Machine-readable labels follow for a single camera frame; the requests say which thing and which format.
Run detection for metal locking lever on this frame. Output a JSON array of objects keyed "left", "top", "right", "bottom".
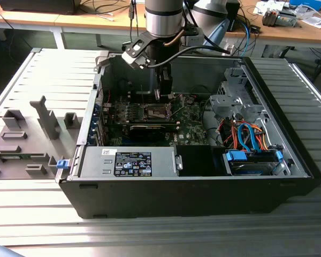
[{"left": 140, "top": 84, "right": 147, "bottom": 108}]

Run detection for CPU socket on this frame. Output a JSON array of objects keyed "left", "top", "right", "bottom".
[{"left": 144, "top": 103, "right": 169, "bottom": 121}]

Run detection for green motherboard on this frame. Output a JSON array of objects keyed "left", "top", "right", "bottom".
[{"left": 103, "top": 92, "right": 211, "bottom": 147}]

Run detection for black upright box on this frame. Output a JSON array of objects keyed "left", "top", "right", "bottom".
[{"left": 226, "top": 0, "right": 241, "bottom": 32}]

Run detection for black graphics card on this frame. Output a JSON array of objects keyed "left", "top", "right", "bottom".
[{"left": 128, "top": 123, "right": 167, "bottom": 143}]

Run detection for metal drive cage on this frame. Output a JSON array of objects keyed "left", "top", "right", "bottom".
[{"left": 209, "top": 66, "right": 270, "bottom": 126}]

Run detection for black plastic shroud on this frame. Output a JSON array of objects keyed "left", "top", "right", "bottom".
[{"left": 175, "top": 145, "right": 227, "bottom": 177}]

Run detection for wooden desk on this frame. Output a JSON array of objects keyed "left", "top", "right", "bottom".
[
  {"left": 224, "top": 0, "right": 321, "bottom": 49},
  {"left": 0, "top": 0, "right": 148, "bottom": 35}
]

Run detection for grey desk device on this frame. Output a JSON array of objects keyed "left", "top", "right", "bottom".
[{"left": 262, "top": 7, "right": 298, "bottom": 27}]

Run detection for hard disk in blue carrier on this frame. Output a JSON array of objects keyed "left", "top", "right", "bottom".
[{"left": 224, "top": 149, "right": 284, "bottom": 177}]

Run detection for grey power supply unit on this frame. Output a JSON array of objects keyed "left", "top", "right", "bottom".
[{"left": 79, "top": 146, "right": 177, "bottom": 178}]

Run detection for large black box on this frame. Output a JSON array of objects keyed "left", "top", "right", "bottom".
[{"left": 0, "top": 0, "right": 80, "bottom": 14}]

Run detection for black PC case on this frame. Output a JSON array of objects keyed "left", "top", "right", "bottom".
[{"left": 58, "top": 51, "right": 321, "bottom": 220}]

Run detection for blue cardboard box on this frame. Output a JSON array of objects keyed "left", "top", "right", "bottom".
[{"left": 288, "top": 0, "right": 321, "bottom": 11}]

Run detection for white papers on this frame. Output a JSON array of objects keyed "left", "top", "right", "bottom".
[{"left": 301, "top": 15, "right": 321, "bottom": 29}]

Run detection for grey parts rack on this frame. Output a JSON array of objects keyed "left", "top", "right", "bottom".
[{"left": 0, "top": 95, "right": 82, "bottom": 180}]

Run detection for green RAM stick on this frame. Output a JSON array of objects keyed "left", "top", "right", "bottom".
[{"left": 1, "top": 154, "right": 32, "bottom": 161}]

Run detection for blue grey rounded object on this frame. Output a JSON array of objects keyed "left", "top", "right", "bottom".
[{"left": 0, "top": 243, "right": 26, "bottom": 257}]

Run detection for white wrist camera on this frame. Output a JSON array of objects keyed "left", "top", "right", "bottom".
[{"left": 121, "top": 31, "right": 154, "bottom": 71}]

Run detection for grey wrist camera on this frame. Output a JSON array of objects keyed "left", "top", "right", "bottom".
[{"left": 186, "top": 25, "right": 205, "bottom": 47}]

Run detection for blue hanging cable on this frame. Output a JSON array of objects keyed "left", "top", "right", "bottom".
[{"left": 242, "top": 22, "right": 254, "bottom": 52}]

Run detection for blue disk wire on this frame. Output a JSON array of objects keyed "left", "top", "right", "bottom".
[{"left": 236, "top": 122, "right": 261, "bottom": 153}]

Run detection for orange wire bundle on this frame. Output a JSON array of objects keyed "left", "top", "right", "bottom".
[{"left": 220, "top": 119, "right": 271, "bottom": 152}]

